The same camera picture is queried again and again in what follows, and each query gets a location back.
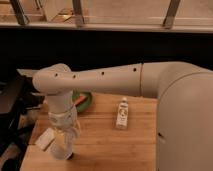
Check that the white bottle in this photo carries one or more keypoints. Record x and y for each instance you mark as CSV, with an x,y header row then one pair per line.
x,y
122,114

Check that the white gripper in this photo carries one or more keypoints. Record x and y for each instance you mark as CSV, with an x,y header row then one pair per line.
x,y
63,120

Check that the black chair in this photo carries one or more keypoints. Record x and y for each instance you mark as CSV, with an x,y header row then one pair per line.
x,y
15,100

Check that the green plate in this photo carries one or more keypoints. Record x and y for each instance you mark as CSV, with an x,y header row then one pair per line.
x,y
84,105

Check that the orange carrot piece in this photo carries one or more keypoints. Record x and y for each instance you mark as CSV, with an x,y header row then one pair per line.
x,y
79,100

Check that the wooden table leg frame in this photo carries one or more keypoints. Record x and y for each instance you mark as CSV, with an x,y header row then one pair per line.
x,y
48,10

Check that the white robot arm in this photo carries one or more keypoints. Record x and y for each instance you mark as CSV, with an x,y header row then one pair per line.
x,y
184,94

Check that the white rectangular sponge block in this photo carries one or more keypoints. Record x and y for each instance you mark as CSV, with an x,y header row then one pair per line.
x,y
45,139

